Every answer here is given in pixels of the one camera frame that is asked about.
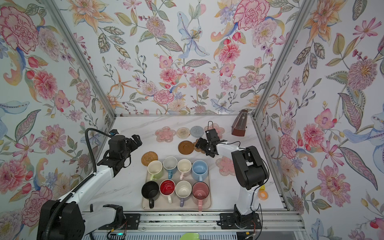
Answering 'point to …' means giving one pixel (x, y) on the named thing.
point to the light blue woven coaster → (197, 131)
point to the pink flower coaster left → (165, 134)
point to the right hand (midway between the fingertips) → (200, 146)
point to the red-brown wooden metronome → (239, 123)
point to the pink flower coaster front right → (226, 165)
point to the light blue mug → (200, 170)
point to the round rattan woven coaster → (148, 156)
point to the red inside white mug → (167, 187)
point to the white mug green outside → (154, 169)
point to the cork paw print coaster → (197, 149)
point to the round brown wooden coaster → (185, 147)
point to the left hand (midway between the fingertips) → (136, 139)
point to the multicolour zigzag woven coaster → (183, 133)
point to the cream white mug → (184, 166)
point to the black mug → (150, 190)
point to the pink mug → (200, 190)
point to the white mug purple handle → (183, 190)
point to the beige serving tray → (190, 202)
